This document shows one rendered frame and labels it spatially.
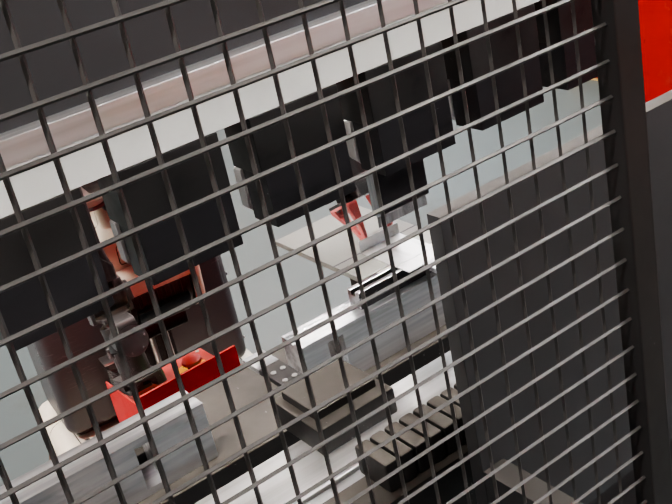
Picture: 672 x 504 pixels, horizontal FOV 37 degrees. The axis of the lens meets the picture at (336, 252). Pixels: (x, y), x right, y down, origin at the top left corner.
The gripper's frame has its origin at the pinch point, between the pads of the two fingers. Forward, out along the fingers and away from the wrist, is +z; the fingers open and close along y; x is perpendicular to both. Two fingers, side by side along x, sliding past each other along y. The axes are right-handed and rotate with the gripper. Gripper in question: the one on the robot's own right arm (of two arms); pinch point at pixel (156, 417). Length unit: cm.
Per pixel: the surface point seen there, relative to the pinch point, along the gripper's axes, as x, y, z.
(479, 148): 255, -193, 25
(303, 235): 32.0, 20.3, -22.3
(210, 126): 5, 57, -49
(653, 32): 121, 33, -29
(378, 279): 29, 44, -15
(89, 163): -12, 56, -50
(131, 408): -4.8, 4.4, -5.1
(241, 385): 5.9, 29.9, -6.8
